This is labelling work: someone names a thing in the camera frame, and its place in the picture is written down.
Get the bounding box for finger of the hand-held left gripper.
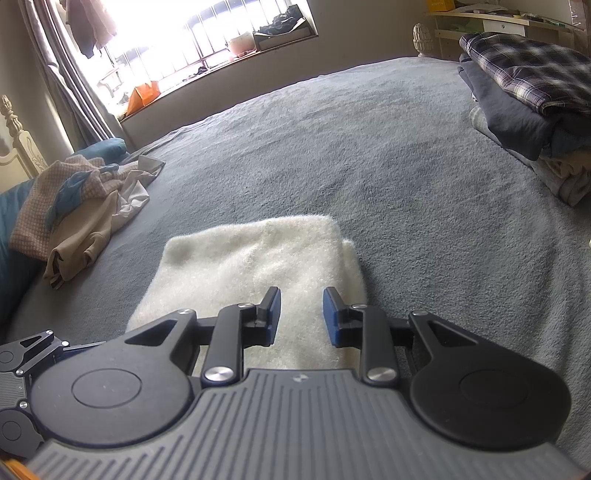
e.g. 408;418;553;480
0;329;85;376

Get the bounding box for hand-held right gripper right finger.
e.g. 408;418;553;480
323;286;481;387

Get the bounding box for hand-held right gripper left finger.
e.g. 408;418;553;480
124;286;281;386

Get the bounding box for cream knit sweater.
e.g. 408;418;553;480
124;213;369;371

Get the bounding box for pile of unfolded clothes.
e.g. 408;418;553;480
10;154;122;262

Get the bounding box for hanging clothes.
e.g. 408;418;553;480
65;0;119;59

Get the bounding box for beige garment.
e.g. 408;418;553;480
43;188;124;292

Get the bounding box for blue crumpled garment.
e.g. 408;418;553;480
46;166;119;232

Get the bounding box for grey bed blanket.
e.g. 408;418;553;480
0;56;591;467

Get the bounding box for white grey cloth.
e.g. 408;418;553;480
113;154;167;219

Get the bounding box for cream carved headboard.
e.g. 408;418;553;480
0;95;50;193

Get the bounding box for orange bag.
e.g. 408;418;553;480
124;80;162;117

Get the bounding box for grey curtain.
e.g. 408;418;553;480
17;0;122;154

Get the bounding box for folded dark grey garment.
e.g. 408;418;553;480
457;65;591;161

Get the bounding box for pink pot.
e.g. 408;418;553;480
226;32;257;55

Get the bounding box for white pineapple finial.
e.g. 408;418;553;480
412;23;435;57

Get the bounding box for folded plaid shirt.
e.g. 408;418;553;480
459;32;591;116

